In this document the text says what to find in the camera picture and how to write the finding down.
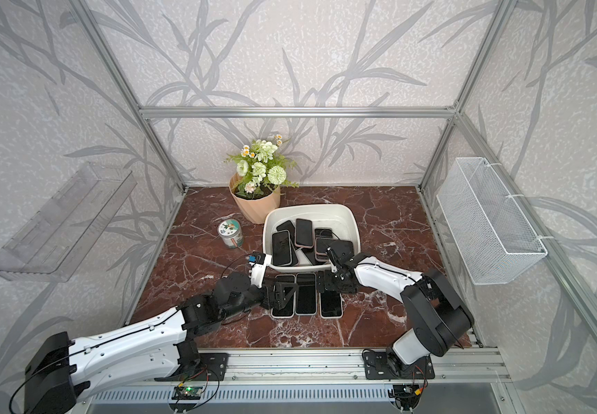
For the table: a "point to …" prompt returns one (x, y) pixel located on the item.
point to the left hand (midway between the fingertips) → (289, 287)
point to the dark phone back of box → (288, 225)
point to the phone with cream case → (331, 306)
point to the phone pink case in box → (304, 233)
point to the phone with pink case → (289, 309)
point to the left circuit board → (187, 392)
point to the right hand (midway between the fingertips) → (326, 286)
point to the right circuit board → (407, 392)
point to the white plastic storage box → (344, 220)
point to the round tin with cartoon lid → (230, 233)
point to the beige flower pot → (256, 210)
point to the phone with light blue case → (305, 296)
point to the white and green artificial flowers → (260, 172)
